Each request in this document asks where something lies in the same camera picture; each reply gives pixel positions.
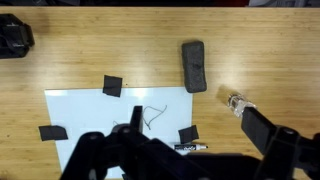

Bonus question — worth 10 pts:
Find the short clear glass stopper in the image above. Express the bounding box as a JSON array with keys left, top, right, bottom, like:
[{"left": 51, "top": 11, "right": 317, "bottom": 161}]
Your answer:
[{"left": 226, "top": 92, "right": 258, "bottom": 118}]

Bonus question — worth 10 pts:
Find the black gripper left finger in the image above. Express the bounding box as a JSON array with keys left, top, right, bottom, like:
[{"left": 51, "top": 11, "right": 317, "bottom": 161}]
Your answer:
[{"left": 59, "top": 105, "right": 214, "bottom": 180}]

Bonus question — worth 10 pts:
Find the black dry erase marker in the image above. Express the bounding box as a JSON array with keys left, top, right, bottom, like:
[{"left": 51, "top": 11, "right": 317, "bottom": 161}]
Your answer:
[{"left": 173, "top": 142, "right": 209, "bottom": 156}]

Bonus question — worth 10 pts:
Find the black clamp mount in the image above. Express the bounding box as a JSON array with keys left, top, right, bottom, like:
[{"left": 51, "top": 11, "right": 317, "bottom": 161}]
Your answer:
[{"left": 0, "top": 13, "right": 36, "bottom": 60}]

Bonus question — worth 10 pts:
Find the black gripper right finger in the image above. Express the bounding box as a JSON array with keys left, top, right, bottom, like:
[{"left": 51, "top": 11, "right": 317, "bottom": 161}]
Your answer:
[{"left": 240, "top": 106, "right": 320, "bottom": 180}]

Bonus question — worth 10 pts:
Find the white whiteboard sheet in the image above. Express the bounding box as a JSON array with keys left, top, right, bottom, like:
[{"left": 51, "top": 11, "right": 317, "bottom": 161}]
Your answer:
[{"left": 44, "top": 86, "right": 194, "bottom": 179}]

